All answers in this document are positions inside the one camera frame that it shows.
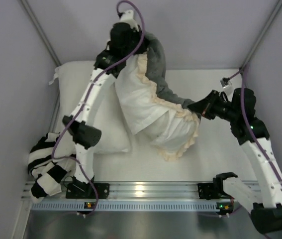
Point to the perforated grey cable duct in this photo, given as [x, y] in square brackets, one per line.
[137, 206]

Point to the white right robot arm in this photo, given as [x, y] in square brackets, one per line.
[265, 206]

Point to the bare white pillow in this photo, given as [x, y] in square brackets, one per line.
[73, 79]

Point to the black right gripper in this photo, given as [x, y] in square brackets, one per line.
[208, 106]

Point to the grey pillowcase with cream frill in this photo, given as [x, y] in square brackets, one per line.
[153, 64]

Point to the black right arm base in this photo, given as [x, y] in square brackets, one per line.
[208, 191]

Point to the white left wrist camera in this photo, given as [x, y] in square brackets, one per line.
[127, 19]

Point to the right aluminium frame post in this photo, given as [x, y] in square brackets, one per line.
[262, 34]

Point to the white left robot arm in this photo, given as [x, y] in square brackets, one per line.
[80, 122]

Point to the aluminium frame post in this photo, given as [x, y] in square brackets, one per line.
[39, 30]
[262, 34]

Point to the aluminium mounting rail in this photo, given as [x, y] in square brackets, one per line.
[152, 190]

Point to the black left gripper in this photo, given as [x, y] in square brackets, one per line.
[127, 40]

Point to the black and white striped pillowcase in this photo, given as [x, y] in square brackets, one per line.
[48, 173]

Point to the left aluminium frame post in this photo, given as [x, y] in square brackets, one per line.
[39, 30]

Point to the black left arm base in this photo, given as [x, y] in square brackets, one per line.
[80, 190]

